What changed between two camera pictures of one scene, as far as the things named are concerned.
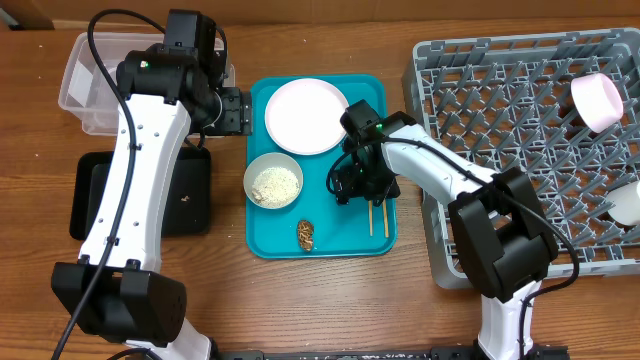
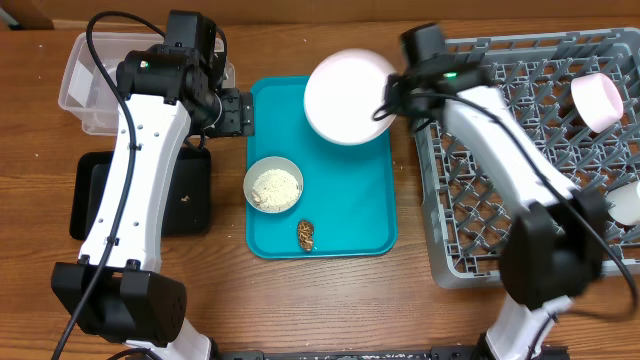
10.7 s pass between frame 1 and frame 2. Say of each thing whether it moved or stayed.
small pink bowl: stayed
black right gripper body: moved
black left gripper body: stayed
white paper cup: stayed
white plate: moved
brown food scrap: stayed
